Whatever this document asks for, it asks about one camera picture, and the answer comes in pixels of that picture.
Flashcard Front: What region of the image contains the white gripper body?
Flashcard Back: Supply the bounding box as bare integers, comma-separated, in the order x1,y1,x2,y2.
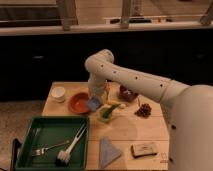
88,80,106,99

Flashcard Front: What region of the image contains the green plastic tray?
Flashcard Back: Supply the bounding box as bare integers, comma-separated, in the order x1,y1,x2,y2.
15,116,89,171

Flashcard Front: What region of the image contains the metal fork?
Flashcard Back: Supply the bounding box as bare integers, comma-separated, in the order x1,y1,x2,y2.
31,140,70,157

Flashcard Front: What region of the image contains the white dish brush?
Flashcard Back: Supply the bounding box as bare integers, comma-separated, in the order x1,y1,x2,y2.
56,125,86,166

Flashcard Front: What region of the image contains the dark brown bowl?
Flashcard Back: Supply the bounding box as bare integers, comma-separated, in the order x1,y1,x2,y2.
119,86,138,102

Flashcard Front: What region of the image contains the black chair frame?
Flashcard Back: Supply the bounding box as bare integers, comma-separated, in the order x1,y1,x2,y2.
10,138,21,171

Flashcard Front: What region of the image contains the small white cup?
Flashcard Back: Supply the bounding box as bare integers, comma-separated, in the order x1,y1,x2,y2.
51,86,66,102

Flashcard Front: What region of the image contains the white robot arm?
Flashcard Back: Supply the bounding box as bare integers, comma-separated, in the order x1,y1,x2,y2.
85,49,213,171

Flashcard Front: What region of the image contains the grey folded cloth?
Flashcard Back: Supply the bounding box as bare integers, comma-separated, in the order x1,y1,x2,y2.
99,137,122,169

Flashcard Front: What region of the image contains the blue sponge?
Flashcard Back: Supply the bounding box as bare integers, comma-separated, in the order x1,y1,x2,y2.
87,97,101,112

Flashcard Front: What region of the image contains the orange carrot toy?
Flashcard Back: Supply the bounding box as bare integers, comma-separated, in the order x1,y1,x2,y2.
105,83,110,100

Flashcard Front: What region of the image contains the red bowl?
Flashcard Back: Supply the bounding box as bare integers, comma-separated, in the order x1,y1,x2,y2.
68,92,90,114

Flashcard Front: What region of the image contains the brown wooden block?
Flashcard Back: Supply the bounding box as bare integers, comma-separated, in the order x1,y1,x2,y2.
130,142,158,158

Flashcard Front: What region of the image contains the pine cone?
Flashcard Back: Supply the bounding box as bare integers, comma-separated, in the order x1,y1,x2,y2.
135,99,152,118

